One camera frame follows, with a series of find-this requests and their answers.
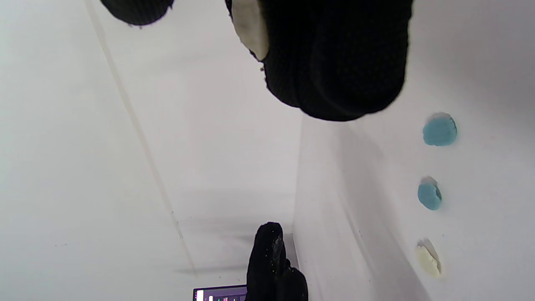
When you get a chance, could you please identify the person's left hand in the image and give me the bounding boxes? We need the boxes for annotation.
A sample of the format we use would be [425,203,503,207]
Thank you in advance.
[246,222,309,301]

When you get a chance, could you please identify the person's right hand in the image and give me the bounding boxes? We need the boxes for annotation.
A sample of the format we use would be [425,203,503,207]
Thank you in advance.
[99,0,413,122]

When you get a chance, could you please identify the white plasticine ball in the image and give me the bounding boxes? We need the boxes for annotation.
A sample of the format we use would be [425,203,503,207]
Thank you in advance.
[232,0,270,61]

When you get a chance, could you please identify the blue plasticine ball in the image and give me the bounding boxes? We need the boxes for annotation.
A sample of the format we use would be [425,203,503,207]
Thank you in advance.
[422,113,458,147]
[417,180,443,211]

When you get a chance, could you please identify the white plasticine disc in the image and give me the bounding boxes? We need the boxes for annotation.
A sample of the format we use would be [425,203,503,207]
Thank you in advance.
[415,240,442,277]

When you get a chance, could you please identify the black framed screen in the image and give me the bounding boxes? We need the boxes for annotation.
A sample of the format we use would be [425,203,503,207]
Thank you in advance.
[193,285,248,301]

